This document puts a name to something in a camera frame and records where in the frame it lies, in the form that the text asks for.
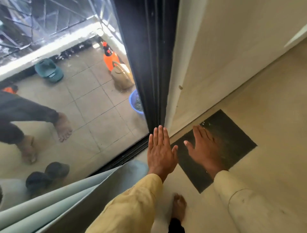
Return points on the person's right hand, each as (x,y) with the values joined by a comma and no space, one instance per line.
(206,153)

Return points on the person's left hand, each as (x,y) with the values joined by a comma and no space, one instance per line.
(160,156)

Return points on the light grey curtain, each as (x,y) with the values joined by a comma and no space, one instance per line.
(72,204)

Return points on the person's left forearm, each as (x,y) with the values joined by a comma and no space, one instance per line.
(129,208)

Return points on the person's right forearm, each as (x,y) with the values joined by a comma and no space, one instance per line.
(254,204)

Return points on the person's left foot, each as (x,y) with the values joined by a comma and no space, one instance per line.
(179,207)

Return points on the person's black trouser leg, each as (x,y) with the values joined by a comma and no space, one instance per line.
(176,226)

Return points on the dark grey floor mat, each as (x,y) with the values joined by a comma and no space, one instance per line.
(230,144)

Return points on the blue plastic bucket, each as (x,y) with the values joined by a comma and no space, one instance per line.
(135,103)

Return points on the white plastic jug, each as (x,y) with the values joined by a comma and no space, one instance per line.
(122,76)

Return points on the dark slipper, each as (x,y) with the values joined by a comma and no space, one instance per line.
(38,181)
(57,170)

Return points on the orange spray bottle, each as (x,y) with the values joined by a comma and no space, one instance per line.
(110,58)

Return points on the orange object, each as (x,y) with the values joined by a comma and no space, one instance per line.
(10,89)

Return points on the black metal balcony railing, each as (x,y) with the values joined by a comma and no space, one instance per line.
(48,14)

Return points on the black ribbed door frame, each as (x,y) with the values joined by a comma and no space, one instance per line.
(148,48)

